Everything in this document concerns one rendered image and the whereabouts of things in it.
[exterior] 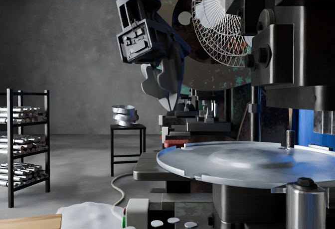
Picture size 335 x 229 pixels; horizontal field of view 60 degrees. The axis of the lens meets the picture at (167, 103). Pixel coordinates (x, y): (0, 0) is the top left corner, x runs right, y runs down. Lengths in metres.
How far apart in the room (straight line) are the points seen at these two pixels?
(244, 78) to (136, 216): 1.28
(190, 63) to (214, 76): 0.16
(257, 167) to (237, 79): 1.41
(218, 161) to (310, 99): 0.15
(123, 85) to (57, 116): 1.79
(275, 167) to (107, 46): 6.99
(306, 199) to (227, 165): 0.15
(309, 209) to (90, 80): 7.11
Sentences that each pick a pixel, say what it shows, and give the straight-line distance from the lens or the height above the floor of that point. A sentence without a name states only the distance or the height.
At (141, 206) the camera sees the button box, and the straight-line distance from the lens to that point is 0.71.
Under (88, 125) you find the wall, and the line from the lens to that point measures 7.34.
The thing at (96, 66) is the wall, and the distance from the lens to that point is 7.30.
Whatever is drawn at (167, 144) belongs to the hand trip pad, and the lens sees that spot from 0.75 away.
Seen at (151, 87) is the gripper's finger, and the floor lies 0.89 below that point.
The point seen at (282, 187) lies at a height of 0.79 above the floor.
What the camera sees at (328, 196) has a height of 0.75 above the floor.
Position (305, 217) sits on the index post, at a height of 0.77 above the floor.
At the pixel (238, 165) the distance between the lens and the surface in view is 0.41.
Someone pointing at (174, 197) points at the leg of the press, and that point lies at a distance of 0.71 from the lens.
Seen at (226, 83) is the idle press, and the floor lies 0.96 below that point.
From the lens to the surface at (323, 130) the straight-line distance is 0.49.
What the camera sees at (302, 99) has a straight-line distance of 0.43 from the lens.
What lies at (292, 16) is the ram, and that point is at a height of 0.99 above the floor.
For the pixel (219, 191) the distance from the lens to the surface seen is 0.44.
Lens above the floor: 0.88
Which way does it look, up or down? 1 degrees down
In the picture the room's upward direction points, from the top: straight up
